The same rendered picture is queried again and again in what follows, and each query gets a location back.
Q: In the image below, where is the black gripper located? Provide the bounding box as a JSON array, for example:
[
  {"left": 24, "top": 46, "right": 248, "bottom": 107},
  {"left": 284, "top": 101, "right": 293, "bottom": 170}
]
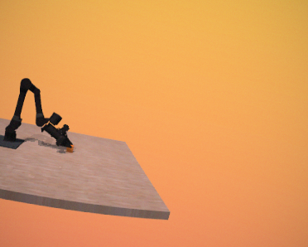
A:
[{"left": 51, "top": 128, "right": 73, "bottom": 148}]

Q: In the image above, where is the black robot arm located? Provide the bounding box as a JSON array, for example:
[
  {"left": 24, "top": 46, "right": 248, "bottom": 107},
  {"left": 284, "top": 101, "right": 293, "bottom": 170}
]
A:
[{"left": 3, "top": 78, "right": 70, "bottom": 143}]

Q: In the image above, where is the orange block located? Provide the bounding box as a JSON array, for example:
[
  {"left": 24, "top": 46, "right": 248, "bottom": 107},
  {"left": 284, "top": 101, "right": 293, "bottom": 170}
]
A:
[{"left": 67, "top": 145, "right": 74, "bottom": 153}]

